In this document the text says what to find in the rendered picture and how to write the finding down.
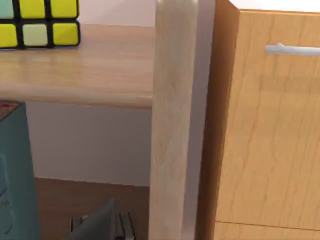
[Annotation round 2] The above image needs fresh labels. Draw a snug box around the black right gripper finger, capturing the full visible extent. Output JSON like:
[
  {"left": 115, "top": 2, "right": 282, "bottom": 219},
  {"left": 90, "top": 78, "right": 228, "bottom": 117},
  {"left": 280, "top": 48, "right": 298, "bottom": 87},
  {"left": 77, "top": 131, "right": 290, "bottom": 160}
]
[{"left": 65, "top": 196, "right": 119, "bottom": 240}]

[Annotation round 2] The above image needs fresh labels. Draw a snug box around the teal box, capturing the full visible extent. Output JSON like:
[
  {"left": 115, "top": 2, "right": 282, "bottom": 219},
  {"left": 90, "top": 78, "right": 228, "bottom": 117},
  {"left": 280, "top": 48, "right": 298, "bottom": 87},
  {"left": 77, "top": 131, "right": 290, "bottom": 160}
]
[{"left": 0, "top": 100, "right": 42, "bottom": 240}]

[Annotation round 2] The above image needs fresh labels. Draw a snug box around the pale wooden open shelf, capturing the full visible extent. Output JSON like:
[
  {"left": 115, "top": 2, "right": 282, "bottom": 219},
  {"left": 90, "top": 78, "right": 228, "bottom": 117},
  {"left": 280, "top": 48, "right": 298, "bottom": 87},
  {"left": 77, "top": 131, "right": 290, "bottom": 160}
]
[{"left": 0, "top": 0, "right": 216, "bottom": 240}]

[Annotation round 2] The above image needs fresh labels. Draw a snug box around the wooden drawer front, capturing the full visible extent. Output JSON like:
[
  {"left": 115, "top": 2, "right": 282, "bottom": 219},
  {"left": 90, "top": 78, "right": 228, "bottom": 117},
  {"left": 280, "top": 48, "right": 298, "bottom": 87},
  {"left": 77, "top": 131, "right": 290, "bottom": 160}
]
[{"left": 214, "top": 220, "right": 320, "bottom": 240}]

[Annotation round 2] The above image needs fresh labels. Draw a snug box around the wooden cupboard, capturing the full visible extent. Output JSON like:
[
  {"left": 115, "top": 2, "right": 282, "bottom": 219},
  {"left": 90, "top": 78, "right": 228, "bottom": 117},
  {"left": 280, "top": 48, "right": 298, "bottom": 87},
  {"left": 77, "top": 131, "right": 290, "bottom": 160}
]
[{"left": 196, "top": 0, "right": 320, "bottom": 240}]

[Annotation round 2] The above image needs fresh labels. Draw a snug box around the wooden cupboard door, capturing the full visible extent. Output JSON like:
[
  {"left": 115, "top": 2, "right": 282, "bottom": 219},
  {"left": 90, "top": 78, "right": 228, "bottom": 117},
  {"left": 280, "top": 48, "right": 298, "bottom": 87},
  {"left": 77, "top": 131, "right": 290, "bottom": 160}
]
[{"left": 215, "top": 9, "right": 320, "bottom": 231}]

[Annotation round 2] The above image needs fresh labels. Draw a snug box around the yellow and black puzzle cube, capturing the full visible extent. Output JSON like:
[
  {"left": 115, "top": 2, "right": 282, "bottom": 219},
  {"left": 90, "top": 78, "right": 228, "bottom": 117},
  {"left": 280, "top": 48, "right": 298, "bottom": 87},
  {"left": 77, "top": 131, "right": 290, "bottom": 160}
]
[{"left": 0, "top": 0, "right": 82, "bottom": 50}]

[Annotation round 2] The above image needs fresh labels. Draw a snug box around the long metal handle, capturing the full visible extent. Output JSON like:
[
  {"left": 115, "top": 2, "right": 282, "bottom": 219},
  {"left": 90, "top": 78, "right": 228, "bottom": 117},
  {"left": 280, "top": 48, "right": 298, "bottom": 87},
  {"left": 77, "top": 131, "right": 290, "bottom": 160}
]
[{"left": 265, "top": 43, "right": 320, "bottom": 57}]

